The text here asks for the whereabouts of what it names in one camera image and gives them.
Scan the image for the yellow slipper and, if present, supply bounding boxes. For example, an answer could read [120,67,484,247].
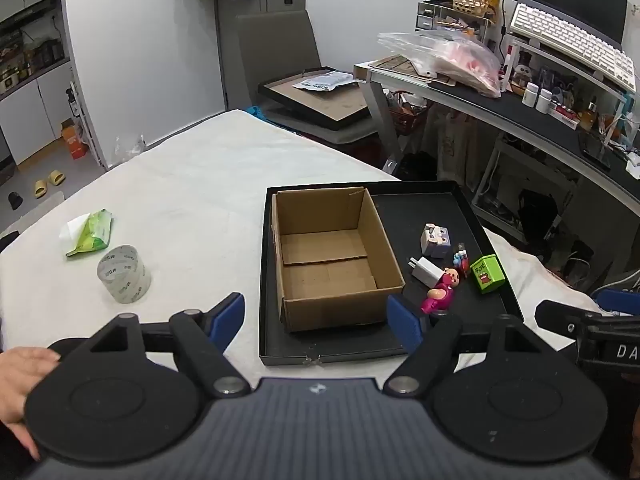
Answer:
[48,170,66,186]
[34,180,48,198]

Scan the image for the pink dinosaur figurine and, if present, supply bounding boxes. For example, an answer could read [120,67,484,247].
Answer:
[421,268,460,314]

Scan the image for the black shallow tray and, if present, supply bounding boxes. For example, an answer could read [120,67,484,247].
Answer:
[258,181,522,365]

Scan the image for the person's left hand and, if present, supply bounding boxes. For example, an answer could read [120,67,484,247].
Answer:
[0,347,61,460]

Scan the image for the white usb charger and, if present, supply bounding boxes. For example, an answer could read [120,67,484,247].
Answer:
[409,257,445,288]

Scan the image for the small red blue figurine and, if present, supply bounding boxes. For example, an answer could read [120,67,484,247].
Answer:
[452,243,470,278]

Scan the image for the grey chair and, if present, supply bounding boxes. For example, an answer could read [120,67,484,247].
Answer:
[236,10,378,150]

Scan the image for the grey desk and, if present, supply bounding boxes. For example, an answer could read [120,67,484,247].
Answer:
[352,62,639,214]

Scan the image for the clear plastic bag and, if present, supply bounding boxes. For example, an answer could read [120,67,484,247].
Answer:
[378,29,501,99]

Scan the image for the orange box on floor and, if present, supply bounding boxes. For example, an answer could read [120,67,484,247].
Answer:
[61,118,89,159]

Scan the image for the white paper packet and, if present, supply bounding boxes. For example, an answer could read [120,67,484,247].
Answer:
[294,70,356,92]

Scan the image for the white tablecloth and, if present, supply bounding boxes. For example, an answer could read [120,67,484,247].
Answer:
[0,107,606,361]

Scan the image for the clear tape roll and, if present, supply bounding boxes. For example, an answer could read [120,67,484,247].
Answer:
[96,245,152,304]

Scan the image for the white pill bottle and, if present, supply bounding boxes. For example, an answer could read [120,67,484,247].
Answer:
[522,82,539,107]

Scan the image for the lavender cube figurine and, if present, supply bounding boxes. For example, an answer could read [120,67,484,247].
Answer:
[420,223,451,259]

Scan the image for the white keyboard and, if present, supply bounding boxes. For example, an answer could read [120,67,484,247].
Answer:
[510,2,636,92]

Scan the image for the green wet wipes pack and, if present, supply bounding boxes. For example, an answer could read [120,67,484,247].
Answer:
[60,209,113,258]

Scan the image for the brown cardboard box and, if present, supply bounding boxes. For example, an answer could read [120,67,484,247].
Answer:
[271,186,405,333]

